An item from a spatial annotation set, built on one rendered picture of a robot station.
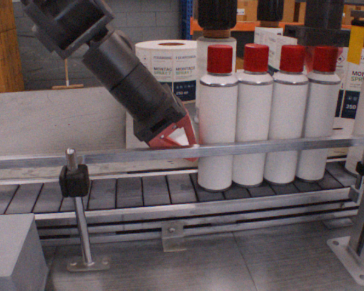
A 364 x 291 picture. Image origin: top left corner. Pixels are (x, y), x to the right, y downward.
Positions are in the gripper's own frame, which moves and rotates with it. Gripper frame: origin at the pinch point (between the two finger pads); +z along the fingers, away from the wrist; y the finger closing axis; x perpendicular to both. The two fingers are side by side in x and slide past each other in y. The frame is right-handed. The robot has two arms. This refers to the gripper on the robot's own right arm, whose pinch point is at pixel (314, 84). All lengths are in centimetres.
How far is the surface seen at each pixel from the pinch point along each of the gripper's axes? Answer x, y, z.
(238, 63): -355, -98, 62
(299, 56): 7.5, 7.2, -5.7
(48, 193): 5.7, 42.4, 13.9
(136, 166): 3.2, 29.3, 11.5
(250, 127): 8.0, 13.4, 4.0
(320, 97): 8.0, 3.4, -0.1
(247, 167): 8.0, 13.3, 10.1
